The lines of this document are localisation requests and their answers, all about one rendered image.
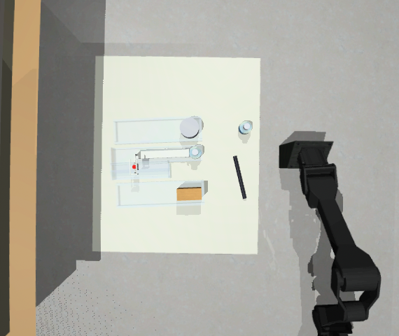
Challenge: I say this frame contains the black thin rod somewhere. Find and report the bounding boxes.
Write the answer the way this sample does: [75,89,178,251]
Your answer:
[233,156,246,199]

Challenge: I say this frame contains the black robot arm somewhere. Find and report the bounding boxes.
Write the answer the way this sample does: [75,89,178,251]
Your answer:
[297,146,381,336]

